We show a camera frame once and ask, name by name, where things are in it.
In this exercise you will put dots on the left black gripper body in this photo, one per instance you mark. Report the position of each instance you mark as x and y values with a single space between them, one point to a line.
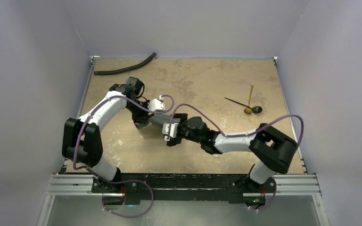
138 114

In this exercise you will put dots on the grey cloth napkin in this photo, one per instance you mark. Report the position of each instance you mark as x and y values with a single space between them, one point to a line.
155 119

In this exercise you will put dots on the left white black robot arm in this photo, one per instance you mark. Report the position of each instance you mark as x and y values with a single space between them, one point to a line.
82 142

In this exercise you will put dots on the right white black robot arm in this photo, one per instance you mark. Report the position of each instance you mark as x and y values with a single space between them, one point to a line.
274 149

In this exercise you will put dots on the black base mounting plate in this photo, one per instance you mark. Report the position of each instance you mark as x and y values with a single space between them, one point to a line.
148 194

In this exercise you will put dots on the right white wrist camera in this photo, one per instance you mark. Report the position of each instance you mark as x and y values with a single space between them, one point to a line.
169 130

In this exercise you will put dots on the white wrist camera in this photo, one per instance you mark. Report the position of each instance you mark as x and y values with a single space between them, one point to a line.
157 105
169 130

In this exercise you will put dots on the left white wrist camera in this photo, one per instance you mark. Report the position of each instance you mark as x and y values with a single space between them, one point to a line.
157 105

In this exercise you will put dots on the aluminium frame rail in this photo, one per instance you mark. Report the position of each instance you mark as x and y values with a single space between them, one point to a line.
83 184

